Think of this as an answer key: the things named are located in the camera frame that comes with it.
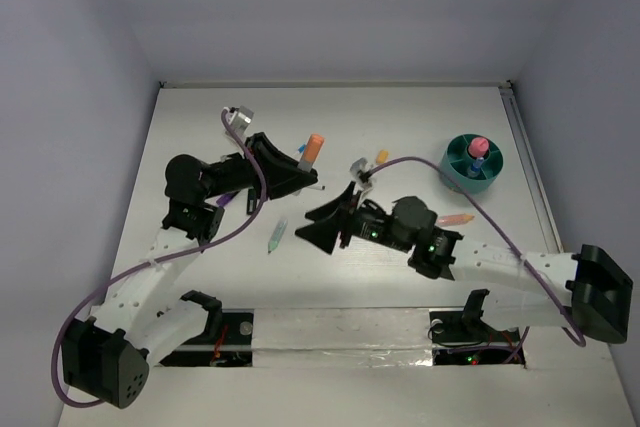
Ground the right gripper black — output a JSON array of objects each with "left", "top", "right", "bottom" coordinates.
[{"left": 296, "top": 178, "right": 413, "bottom": 252}]

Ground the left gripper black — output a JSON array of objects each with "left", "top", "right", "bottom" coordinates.
[{"left": 202, "top": 134, "right": 317, "bottom": 203}]

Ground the orange highlighter cap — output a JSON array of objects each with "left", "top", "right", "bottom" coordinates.
[{"left": 303, "top": 134, "right": 325, "bottom": 162}]

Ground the orange clear highlighter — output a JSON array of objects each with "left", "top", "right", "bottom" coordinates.
[{"left": 297, "top": 154, "right": 315, "bottom": 172}]

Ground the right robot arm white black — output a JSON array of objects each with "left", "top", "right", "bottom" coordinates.
[{"left": 295, "top": 184, "right": 633, "bottom": 344}]

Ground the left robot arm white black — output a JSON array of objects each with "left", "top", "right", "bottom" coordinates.
[{"left": 50, "top": 133, "right": 324, "bottom": 409}]

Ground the green highlighter clear body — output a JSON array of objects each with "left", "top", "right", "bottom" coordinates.
[{"left": 267, "top": 217, "right": 288, "bottom": 254}]

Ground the yellow orange cap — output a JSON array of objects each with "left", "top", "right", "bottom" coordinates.
[{"left": 375, "top": 150, "right": 389, "bottom": 165}]

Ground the orange pink highlighter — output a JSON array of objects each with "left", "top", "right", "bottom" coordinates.
[{"left": 436, "top": 214, "right": 475, "bottom": 227}]

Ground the silver foil tape strip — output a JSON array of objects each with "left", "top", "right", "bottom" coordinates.
[{"left": 251, "top": 308, "right": 433, "bottom": 369}]

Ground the blue marker in container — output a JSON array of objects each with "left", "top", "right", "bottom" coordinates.
[{"left": 467, "top": 157, "right": 485, "bottom": 178}]

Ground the teal round divided container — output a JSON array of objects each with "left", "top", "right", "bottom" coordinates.
[{"left": 439, "top": 134, "right": 504, "bottom": 194}]

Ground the pink cap in container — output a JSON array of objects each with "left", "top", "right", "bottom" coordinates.
[{"left": 467, "top": 136, "right": 490, "bottom": 159}]

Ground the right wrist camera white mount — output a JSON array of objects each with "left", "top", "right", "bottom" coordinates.
[{"left": 349, "top": 157, "right": 374, "bottom": 192}]

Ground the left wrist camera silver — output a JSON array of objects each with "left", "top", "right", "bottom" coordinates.
[{"left": 224, "top": 106, "right": 254, "bottom": 137}]

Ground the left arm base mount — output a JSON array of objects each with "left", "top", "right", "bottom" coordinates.
[{"left": 160, "top": 291, "right": 254, "bottom": 367}]

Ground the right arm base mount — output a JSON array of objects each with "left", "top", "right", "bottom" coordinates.
[{"left": 427, "top": 289, "right": 526, "bottom": 366}]

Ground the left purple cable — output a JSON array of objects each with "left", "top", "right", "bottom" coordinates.
[{"left": 52, "top": 107, "right": 271, "bottom": 408}]

